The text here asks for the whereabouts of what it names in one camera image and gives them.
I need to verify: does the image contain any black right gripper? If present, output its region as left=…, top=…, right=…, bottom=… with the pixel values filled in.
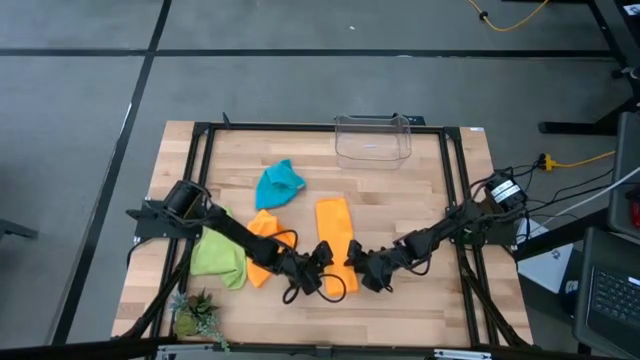
left=344, top=239, right=404, bottom=294

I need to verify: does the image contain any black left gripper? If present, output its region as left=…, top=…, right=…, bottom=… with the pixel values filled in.
left=277, top=240, right=335, bottom=297

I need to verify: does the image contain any orange microfiber towel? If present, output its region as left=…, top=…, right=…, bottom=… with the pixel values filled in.
left=314, top=197, right=360, bottom=297
left=246, top=208, right=297, bottom=290

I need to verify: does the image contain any black furniture leg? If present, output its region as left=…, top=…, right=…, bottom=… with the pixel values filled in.
left=0, top=218, right=39, bottom=240

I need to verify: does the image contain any yellow extension cord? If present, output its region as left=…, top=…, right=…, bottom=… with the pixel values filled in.
left=539, top=149, right=617, bottom=172

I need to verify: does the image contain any white cable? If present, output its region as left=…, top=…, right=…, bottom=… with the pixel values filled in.
left=542, top=166, right=640, bottom=227

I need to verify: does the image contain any yellow hanging cable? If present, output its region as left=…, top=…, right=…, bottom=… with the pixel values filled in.
left=466, top=0, right=551, bottom=33

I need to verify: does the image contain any grey laptop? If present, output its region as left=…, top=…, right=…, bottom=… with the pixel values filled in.
left=573, top=227, right=640, bottom=360

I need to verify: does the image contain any white cardboard box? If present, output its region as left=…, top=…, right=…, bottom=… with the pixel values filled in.
left=516, top=219, right=575, bottom=295

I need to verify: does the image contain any teal microfiber towel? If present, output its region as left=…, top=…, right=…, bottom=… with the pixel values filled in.
left=254, top=158, right=307, bottom=211

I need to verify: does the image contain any silver metal bracket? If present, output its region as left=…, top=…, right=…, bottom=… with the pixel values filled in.
left=155, top=343, right=217, bottom=360
left=433, top=348, right=494, bottom=360

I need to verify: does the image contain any green microfiber towel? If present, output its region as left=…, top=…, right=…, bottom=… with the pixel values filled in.
left=189, top=205, right=249, bottom=291

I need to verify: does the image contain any black aluminium table frame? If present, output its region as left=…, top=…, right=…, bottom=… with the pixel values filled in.
left=112, top=112, right=535, bottom=360

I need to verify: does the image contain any small artificial succulent plant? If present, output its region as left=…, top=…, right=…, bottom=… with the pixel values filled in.
left=168, top=287, right=232, bottom=352

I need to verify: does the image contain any grey computer monitor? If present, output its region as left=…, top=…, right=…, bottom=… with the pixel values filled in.
left=607, top=112, right=640, bottom=239

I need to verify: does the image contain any black desk frame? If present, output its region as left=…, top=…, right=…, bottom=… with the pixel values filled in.
left=537, top=0, right=640, bottom=137

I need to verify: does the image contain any clear plastic bin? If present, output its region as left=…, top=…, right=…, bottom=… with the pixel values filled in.
left=333, top=113, right=413, bottom=170

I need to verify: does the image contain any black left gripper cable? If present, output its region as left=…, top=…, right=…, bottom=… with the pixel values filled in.
left=269, top=228, right=347, bottom=305

